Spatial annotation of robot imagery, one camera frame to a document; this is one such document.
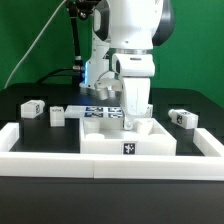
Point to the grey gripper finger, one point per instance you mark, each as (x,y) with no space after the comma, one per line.
(128,123)

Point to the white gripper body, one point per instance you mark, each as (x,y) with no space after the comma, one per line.
(134,72)

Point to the white square tabletop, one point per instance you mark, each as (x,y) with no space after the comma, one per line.
(107,136)

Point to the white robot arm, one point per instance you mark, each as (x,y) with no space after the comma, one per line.
(124,33)

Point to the white tag plate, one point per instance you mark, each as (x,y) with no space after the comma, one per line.
(93,112)

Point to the white U-shaped fence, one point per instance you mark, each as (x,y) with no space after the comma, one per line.
(31,164)

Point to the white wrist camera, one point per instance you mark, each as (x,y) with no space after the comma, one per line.
(107,88)

